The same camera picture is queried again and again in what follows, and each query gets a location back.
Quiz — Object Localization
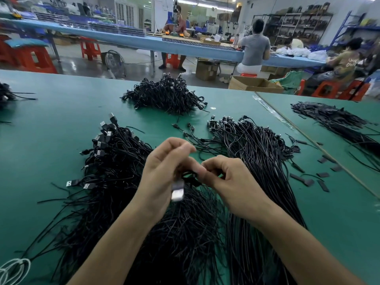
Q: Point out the person's left hand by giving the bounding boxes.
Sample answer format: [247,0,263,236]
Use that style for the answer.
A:
[132,137,205,226]

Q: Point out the person's right hand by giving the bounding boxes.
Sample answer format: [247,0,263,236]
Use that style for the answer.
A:
[199,155,275,226]

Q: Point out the single black cable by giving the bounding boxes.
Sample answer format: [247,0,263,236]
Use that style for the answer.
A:
[170,154,226,203]

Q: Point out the bundle of long black cables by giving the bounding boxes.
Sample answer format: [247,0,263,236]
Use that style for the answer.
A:
[172,116,308,285]

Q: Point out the small cluster of knotted cables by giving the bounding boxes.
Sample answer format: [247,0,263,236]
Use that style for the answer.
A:
[65,113,155,190]

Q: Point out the heap of black cables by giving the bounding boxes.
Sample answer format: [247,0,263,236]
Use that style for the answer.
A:
[0,82,38,107]
[121,74,208,115]

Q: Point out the pile of black cables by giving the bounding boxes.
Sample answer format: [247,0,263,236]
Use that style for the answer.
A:
[18,124,232,285]

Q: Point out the spread of straight black cables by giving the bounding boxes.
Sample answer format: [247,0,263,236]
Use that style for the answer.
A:
[291,102,380,158]

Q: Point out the person's left forearm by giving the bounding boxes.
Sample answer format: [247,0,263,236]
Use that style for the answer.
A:
[68,207,161,285]

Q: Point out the person's right forearm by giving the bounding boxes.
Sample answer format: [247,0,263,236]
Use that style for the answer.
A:
[255,207,366,285]

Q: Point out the scattered dark tie pieces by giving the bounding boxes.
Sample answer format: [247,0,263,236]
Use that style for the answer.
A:
[286,135,343,193]

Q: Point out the open cardboard box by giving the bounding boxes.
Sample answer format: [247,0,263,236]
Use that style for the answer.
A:
[228,76,285,94]

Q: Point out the green bag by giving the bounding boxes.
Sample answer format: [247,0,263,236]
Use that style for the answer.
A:
[275,70,306,94]

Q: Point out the small cardboard box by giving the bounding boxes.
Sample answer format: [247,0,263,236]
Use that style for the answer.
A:
[195,60,220,81]

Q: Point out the red plastic stool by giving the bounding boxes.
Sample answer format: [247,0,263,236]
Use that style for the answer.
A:
[165,53,181,69]
[312,80,371,102]
[80,36,102,61]
[0,34,15,66]

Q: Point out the grey floor fan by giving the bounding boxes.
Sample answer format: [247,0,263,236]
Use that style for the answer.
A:
[101,49,127,79]

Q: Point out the long blue workbench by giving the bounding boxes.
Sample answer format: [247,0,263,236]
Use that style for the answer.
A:
[0,17,326,70]

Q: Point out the pile of white bags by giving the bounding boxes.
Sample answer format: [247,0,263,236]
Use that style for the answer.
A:
[276,46,329,63]

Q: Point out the white pillar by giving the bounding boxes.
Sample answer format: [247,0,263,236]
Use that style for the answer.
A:
[153,0,175,33]

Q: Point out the metal storage shelf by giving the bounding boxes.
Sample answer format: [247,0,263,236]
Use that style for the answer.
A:
[255,4,334,48]

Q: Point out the red stool with blue seat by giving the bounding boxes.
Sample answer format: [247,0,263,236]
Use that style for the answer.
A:
[5,38,58,74]

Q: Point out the blue metal rack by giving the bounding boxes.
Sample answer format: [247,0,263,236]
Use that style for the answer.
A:
[329,11,380,48]

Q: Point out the bunch of white wire rings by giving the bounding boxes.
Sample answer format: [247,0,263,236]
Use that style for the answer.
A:
[0,258,32,285]

